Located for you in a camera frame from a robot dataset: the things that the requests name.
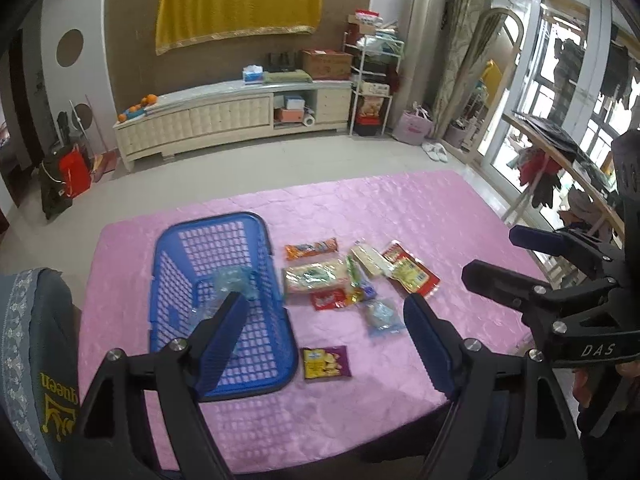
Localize green label cracker packet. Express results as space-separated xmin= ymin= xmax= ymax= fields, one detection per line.
xmin=281 ymin=257 xmax=351 ymax=295

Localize blue plastic basket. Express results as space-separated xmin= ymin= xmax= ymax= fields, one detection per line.
xmin=149 ymin=211 xmax=299 ymax=402

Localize red and yellow snack packet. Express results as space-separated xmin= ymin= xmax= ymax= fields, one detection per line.
xmin=381 ymin=240 xmax=442 ymax=295

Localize green folded cloth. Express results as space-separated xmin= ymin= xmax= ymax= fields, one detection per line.
xmin=262 ymin=71 xmax=313 ymax=85

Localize black bag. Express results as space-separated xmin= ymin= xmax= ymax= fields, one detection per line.
xmin=40 ymin=147 xmax=76 ymax=220

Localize pink bag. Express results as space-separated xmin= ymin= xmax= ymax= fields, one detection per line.
xmin=392 ymin=105 xmax=435 ymax=146

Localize grey standing air conditioner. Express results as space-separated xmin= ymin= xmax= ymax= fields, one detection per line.
xmin=400 ymin=0 xmax=453 ymax=126

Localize white wafer bar packet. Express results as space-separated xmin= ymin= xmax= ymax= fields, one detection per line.
xmin=350 ymin=242 xmax=393 ymax=278

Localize clear plastic snack packet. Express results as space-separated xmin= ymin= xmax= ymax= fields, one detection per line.
xmin=187 ymin=267 xmax=261 ymax=326

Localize red bag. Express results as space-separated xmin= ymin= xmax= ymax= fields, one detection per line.
xmin=59 ymin=145 xmax=91 ymax=198

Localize yellow wall cloth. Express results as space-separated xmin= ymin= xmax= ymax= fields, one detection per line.
xmin=155 ymin=0 xmax=325 ymax=56

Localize orange snack bar packet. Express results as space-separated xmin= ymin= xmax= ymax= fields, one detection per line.
xmin=284 ymin=239 xmax=338 ymax=262

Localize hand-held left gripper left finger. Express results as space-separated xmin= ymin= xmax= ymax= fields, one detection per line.
xmin=65 ymin=290 xmax=251 ymax=480

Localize cream tv cabinet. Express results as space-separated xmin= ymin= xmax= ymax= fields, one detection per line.
xmin=112 ymin=79 xmax=353 ymax=173

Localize wooden clothes rack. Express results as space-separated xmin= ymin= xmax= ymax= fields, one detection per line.
xmin=502 ymin=112 xmax=626 ymax=241

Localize clear blue snack packet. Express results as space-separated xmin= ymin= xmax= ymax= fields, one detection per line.
xmin=362 ymin=297 xmax=406 ymax=337

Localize pink quilted mat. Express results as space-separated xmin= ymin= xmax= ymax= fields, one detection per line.
xmin=77 ymin=170 xmax=551 ymax=476

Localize white shelf rack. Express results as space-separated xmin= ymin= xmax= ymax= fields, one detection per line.
xmin=344 ymin=30 xmax=405 ymax=136

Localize green candy packet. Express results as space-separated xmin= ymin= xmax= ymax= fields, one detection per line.
xmin=345 ymin=255 xmax=376 ymax=303

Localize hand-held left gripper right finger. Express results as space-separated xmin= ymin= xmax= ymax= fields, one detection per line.
xmin=402 ymin=292 xmax=586 ymax=480

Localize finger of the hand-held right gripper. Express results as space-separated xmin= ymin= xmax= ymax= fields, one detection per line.
xmin=509 ymin=225 xmax=626 ymax=273
xmin=461 ymin=260 xmax=623 ymax=341

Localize patterned curtain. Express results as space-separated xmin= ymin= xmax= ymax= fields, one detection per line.
xmin=432 ymin=0 xmax=496 ymax=136

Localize arched floor mirror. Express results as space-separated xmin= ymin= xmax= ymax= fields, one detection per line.
xmin=450 ymin=7 xmax=526 ymax=161

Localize purple and yellow snack packet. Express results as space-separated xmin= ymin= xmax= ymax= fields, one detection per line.
xmin=300 ymin=346 xmax=352 ymax=383

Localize brown cardboard box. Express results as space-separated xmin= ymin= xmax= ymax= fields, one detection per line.
xmin=301 ymin=50 xmax=353 ymax=80

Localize hanging dark clothes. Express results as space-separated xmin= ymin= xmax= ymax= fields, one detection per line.
xmin=517 ymin=147 xmax=566 ymax=208

